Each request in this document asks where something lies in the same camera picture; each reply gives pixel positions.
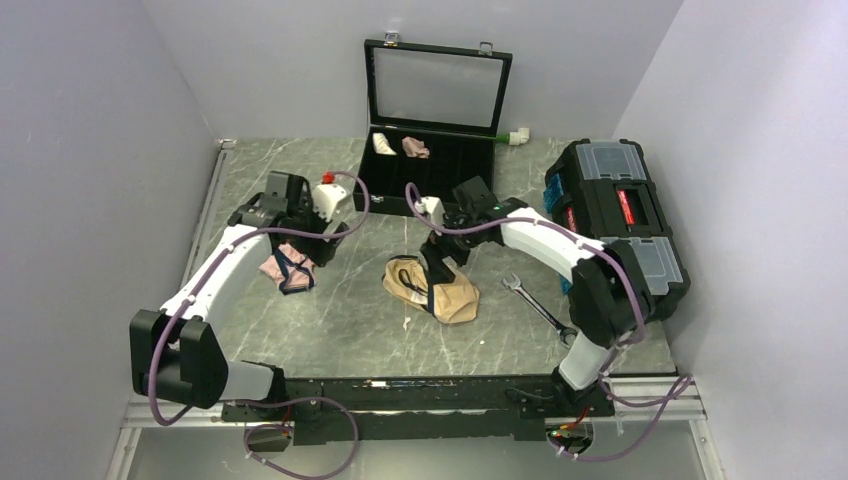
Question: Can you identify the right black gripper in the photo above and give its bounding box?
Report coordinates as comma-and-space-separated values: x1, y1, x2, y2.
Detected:
420, 211, 483, 286

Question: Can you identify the beige underwear navy trim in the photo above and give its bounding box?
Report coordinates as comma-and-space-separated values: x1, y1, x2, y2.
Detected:
382, 255, 480, 325

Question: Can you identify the pink underwear navy trim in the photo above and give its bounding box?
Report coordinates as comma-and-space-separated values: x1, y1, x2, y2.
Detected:
259, 244, 317, 295

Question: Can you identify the black compartment storage box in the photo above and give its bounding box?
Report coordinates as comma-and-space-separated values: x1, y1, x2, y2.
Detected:
353, 39, 513, 216

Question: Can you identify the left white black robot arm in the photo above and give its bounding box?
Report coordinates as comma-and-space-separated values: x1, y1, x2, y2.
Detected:
129, 171, 350, 420

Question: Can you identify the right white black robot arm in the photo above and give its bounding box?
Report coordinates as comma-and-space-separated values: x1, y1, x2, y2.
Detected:
404, 177, 655, 415

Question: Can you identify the rolled white underwear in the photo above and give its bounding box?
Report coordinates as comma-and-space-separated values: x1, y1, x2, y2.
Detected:
371, 132, 397, 156

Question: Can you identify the rolled pink underwear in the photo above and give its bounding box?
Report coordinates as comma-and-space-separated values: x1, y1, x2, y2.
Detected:
401, 136, 431, 159

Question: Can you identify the steel combination wrench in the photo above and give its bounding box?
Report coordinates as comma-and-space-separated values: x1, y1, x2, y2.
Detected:
501, 274, 577, 347

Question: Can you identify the green white pipe fitting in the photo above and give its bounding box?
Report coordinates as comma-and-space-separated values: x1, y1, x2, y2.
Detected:
494, 127, 530, 146

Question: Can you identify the black plastic toolbox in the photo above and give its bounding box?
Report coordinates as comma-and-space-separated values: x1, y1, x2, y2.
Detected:
543, 139, 691, 321

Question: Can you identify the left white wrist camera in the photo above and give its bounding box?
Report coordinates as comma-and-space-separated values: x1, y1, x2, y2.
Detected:
311, 172, 350, 222

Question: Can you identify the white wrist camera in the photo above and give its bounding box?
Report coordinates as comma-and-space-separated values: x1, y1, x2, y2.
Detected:
413, 196, 445, 231
311, 172, 350, 222

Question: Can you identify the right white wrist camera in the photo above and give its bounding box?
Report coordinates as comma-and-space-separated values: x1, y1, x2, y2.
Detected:
413, 196, 445, 231

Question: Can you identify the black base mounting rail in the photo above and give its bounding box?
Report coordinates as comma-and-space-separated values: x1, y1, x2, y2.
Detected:
221, 374, 615, 446

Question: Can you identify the aluminium frame rail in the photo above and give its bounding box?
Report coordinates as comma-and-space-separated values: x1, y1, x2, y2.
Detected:
105, 139, 236, 480

